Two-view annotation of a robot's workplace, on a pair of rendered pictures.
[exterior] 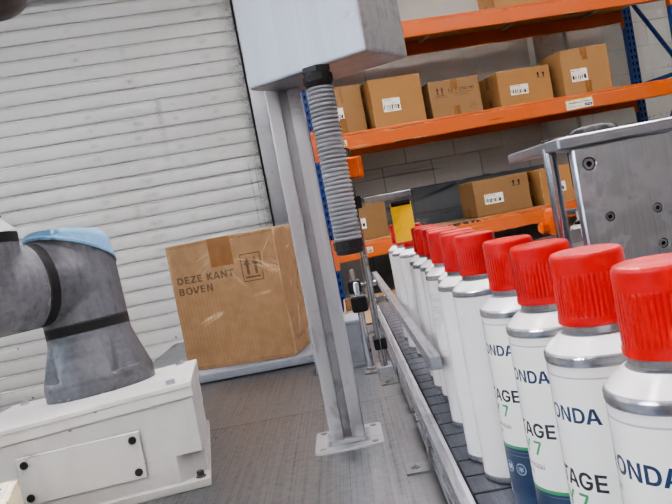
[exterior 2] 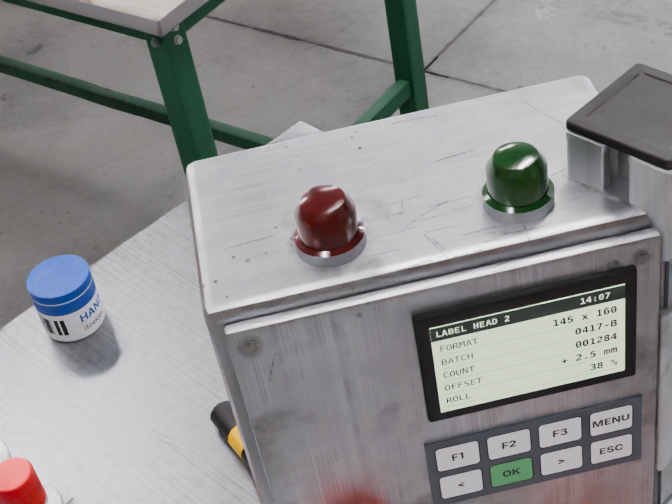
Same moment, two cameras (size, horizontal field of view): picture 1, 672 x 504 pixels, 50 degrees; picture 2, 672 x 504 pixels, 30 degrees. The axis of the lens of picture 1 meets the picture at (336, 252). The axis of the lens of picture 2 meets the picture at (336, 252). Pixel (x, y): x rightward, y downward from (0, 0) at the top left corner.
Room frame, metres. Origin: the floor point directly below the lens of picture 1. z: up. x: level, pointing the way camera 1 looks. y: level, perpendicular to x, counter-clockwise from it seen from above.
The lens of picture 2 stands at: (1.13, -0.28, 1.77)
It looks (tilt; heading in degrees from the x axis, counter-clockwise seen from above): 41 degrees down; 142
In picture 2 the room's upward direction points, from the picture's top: 11 degrees counter-clockwise
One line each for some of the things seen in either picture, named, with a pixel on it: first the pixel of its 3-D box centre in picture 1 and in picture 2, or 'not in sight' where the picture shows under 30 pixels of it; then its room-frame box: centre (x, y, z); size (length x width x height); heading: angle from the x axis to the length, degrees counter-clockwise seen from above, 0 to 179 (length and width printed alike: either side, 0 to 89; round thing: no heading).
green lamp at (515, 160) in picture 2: not in sight; (517, 176); (0.90, -0.02, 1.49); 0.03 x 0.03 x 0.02
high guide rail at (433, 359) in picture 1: (392, 299); not in sight; (1.26, -0.08, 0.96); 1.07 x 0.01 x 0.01; 0
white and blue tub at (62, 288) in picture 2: not in sight; (66, 298); (0.11, 0.12, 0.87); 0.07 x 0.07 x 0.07
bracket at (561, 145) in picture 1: (600, 138); not in sight; (0.55, -0.21, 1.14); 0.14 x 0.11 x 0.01; 0
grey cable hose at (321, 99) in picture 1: (333, 161); not in sight; (0.81, -0.02, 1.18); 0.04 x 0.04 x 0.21
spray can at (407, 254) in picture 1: (422, 288); not in sight; (1.11, -0.12, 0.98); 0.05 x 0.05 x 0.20
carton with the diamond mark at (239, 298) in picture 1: (251, 290); not in sight; (1.64, 0.21, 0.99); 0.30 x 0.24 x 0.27; 168
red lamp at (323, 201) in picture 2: not in sight; (326, 219); (0.86, -0.07, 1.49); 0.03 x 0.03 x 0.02
